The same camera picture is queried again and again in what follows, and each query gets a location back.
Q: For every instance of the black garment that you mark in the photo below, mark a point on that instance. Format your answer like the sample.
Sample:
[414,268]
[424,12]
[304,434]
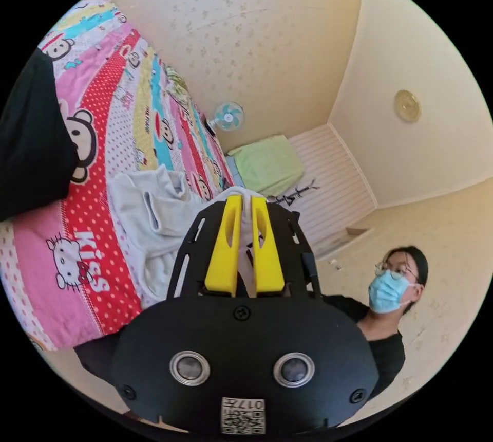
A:
[34,141]

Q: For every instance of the bed with cartoon printed sheet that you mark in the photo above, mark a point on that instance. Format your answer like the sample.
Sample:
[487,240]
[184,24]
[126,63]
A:
[115,122]

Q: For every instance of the black coat stand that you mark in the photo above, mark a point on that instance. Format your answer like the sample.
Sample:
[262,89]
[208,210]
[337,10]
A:
[294,195]

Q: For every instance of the fan with teal blades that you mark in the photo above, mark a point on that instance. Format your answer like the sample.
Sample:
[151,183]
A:
[228,117]

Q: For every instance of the person's body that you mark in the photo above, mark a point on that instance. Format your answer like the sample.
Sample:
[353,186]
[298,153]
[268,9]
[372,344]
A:
[385,349]

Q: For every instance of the round gold ceiling lamp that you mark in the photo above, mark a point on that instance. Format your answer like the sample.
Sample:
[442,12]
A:
[407,105]

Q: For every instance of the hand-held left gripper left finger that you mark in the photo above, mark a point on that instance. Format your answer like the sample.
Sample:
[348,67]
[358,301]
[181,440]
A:
[222,249]

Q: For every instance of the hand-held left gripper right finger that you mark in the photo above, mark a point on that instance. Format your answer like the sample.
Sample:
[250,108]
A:
[269,257]

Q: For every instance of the white long sleeve shirt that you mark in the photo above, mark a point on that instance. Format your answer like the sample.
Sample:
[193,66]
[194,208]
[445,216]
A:
[161,218]

